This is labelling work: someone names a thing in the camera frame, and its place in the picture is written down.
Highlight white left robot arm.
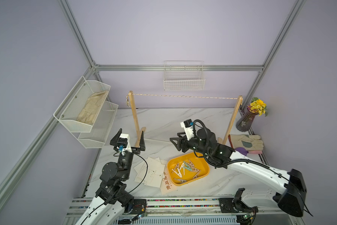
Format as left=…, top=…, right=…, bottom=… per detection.
left=76, top=129, right=146, bottom=225

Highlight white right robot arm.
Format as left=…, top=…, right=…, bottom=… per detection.
left=170, top=119, right=309, bottom=217

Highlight beige work gloves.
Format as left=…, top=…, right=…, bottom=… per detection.
left=230, top=135, right=264, bottom=151

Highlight dark purple vase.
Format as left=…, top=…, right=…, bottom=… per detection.
left=236, top=111, right=257, bottom=132

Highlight white postcard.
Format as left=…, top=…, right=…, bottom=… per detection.
left=134, top=162, right=146, bottom=182
left=160, top=159, right=168, bottom=165
left=144, top=175, right=162, bottom=188
left=143, top=157, right=165, bottom=181

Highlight yellow plastic tray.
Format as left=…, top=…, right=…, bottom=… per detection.
left=167, top=152, right=210, bottom=186

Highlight beige cloth in shelf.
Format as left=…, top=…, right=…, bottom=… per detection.
left=76, top=91, right=108, bottom=125

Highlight white mesh shelf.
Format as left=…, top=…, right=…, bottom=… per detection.
left=53, top=77, right=111, bottom=133
left=78, top=101, right=118, bottom=149

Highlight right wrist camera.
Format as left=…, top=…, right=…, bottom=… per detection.
left=180, top=119, right=195, bottom=141

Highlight green plastic clothespin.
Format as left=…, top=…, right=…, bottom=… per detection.
left=182, top=162, right=190, bottom=171

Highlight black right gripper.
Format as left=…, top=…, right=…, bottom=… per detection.
left=173, top=132, right=212, bottom=157

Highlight wooden clothesline rack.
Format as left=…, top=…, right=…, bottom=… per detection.
left=125, top=90, right=244, bottom=148

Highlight white plastic clothespin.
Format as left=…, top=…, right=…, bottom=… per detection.
left=172, top=169, right=182, bottom=178

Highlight white wire wall basket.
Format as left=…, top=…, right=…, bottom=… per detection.
left=163, top=61, right=205, bottom=91

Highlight pink lettered postcard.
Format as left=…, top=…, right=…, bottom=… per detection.
left=160, top=172, right=177, bottom=195

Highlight grey plastic clothespin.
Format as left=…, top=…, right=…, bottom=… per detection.
left=174, top=178, right=187, bottom=184

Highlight white mesh lower shelf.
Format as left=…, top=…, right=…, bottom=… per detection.
left=78, top=101, right=118, bottom=149

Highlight aluminium cage frame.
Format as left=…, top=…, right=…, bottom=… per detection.
left=0, top=1, right=305, bottom=213

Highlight purple pink toy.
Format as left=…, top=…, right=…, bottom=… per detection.
left=235, top=147, right=263, bottom=156

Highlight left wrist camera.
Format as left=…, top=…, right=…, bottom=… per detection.
left=117, top=134, right=130, bottom=148

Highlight white mesh upper shelf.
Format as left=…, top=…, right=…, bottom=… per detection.
left=53, top=77, right=111, bottom=133

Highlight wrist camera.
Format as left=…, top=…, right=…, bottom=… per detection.
left=180, top=119, right=195, bottom=141
left=117, top=134, right=130, bottom=148

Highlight white hooked clothespin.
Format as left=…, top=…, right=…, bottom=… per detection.
left=179, top=163, right=185, bottom=175

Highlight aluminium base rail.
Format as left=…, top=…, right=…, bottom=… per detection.
left=63, top=196, right=298, bottom=225

